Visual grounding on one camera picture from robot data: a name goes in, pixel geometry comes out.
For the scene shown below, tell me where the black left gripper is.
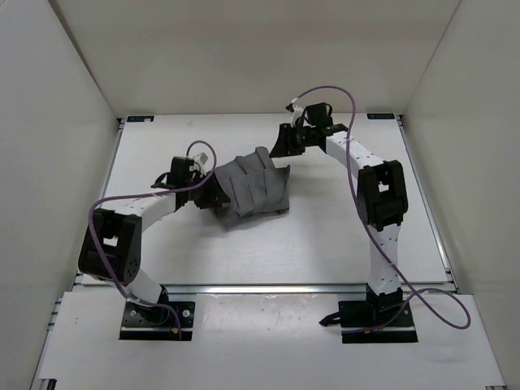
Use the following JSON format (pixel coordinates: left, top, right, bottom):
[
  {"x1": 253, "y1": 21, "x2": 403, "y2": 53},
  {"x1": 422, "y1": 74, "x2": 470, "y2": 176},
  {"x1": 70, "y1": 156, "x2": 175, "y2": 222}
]
[{"x1": 186, "y1": 168, "x2": 231, "y2": 209}]

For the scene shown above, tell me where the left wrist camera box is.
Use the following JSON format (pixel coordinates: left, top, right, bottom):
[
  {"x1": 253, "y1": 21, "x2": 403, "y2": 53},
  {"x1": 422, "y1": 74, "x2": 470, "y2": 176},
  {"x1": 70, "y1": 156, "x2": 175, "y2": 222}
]
[{"x1": 193, "y1": 152, "x2": 209, "y2": 167}]

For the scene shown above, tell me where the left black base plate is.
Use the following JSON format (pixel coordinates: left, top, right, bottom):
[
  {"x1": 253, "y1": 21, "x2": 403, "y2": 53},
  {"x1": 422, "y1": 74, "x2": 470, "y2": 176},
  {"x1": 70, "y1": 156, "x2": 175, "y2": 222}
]
[{"x1": 119, "y1": 301, "x2": 196, "y2": 341}]

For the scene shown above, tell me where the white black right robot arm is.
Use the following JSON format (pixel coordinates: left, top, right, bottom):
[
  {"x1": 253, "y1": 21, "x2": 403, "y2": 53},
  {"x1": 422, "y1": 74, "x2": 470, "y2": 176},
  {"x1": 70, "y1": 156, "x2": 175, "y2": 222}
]
[{"x1": 270, "y1": 102, "x2": 409, "y2": 326}]

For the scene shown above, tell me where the right blue corner label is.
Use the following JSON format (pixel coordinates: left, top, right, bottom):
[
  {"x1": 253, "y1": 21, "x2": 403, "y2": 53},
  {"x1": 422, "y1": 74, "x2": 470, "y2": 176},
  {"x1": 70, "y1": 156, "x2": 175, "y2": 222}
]
[{"x1": 366, "y1": 113, "x2": 395, "y2": 120}]

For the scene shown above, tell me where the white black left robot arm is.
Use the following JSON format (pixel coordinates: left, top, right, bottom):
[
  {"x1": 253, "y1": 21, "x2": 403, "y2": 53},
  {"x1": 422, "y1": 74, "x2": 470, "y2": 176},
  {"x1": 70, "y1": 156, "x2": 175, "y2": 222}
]
[{"x1": 78, "y1": 153, "x2": 229, "y2": 327}]

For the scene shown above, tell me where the grey pleated skirt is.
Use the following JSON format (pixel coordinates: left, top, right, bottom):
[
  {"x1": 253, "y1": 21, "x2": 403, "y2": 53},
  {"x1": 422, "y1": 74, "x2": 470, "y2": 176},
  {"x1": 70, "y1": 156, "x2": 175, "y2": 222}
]
[{"x1": 214, "y1": 146, "x2": 291, "y2": 230}]

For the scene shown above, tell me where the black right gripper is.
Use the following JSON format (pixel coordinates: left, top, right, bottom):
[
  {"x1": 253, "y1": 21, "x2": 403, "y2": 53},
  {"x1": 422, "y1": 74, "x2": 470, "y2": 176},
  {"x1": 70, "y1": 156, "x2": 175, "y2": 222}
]
[{"x1": 271, "y1": 123, "x2": 317, "y2": 158}]

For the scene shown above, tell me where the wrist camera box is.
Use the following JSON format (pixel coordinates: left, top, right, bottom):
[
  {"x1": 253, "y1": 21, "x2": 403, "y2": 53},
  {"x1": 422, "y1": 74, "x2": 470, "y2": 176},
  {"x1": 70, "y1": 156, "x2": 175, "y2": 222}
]
[
  {"x1": 193, "y1": 152, "x2": 209, "y2": 167},
  {"x1": 285, "y1": 103, "x2": 304, "y2": 127}
]

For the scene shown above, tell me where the aluminium front rail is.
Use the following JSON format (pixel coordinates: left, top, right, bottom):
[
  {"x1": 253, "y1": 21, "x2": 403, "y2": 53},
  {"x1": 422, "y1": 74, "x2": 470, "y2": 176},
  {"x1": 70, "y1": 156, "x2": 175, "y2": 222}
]
[{"x1": 72, "y1": 283, "x2": 379, "y2": 297}]

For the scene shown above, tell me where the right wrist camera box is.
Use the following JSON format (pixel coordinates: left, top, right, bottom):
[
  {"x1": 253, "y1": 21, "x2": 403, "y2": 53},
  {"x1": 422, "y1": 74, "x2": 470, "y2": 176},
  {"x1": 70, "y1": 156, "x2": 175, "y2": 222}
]
[{"x1": 285, "y1": 103, "x2": 304, "y2": 127}]

